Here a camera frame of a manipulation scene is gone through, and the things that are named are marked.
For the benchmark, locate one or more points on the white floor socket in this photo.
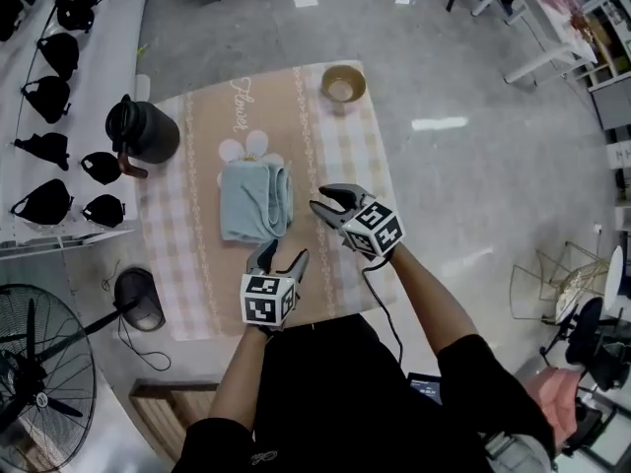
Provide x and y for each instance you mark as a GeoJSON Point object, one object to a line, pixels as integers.
{"type": "Point", "coordinates": [599, 228]}

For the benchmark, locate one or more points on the pink cloth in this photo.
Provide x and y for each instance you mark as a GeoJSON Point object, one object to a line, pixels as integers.
{"type": "Point", "coordinates": [554, 407]}

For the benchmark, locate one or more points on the grey refrigerator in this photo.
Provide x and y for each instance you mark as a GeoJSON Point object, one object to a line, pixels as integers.
{"type": "Point", "coordinates": [611, 104]}

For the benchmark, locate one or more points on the white metal shelf rack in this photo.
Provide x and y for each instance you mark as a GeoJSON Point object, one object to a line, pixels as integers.
{"type": "Point", "coordinates": [118, 47]}

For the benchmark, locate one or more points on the black standing fan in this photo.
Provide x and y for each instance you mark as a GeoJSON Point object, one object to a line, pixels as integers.
{"type": "Point", "coordinates": [42, 399]}

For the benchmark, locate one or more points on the wooden bowl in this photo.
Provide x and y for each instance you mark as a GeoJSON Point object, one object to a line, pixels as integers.
{"type": "Point", "coordinates": [343, 84]}

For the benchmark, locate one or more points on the wooden crate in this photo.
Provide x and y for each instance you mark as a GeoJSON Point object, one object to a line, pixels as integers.
{"type": "Point", "coordinates": [153, 402]}

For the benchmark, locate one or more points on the white drawer cabinet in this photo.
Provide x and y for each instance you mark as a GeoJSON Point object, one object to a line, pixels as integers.
{"type": "Point", "coordinates": [621, 158]}

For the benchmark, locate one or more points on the black office chair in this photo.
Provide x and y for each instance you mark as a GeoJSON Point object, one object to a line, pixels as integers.
{"type": "Point", "coordinates": [589, 333]}

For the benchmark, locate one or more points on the light blue towel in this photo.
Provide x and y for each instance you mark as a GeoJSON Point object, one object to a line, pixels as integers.
{"type": "Point", "coordinates": [246, 205]}

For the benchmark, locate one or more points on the dried flower bouquet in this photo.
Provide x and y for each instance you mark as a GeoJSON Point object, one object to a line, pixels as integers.
{"type": "Point", "coordinates": [581, 25]}

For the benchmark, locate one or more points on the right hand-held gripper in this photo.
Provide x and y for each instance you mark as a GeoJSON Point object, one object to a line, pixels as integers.
{"type": "Point", "coordinates": [374, 229]}

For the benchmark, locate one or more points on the person's left forearm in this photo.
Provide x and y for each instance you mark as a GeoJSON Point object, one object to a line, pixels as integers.
{"type": "Point", "coordinates": [236, 382]}

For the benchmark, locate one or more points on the black screen device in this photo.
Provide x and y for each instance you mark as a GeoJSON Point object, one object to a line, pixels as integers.
{"type": "Point", "coordinates": [425, 389]}

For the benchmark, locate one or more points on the row of black bags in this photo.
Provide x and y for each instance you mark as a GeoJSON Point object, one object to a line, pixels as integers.
{"type": "Point", "coordinates": [49, 96]}

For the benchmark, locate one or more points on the person's black shirt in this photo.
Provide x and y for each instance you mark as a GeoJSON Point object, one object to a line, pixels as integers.
{"type": "Point", "coordinates": [335, 397]}

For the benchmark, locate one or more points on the round white side table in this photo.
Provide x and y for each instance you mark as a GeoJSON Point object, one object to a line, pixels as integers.
{"type": "Point", "coordinates": [618, 274]}

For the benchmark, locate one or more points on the person's right forearm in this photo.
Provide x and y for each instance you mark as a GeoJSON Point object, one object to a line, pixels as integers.
{"type": "Point", "coordinates": [434, 303]}

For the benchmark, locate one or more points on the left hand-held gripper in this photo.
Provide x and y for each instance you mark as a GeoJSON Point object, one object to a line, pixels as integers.
{"type": "Point", "coordinates": [261, 303]}

